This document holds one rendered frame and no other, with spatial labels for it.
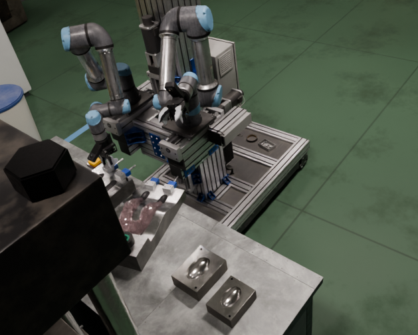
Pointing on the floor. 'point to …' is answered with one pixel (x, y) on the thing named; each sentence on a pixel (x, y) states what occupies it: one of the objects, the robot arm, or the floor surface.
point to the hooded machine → (1, 56)
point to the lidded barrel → (11, 108)
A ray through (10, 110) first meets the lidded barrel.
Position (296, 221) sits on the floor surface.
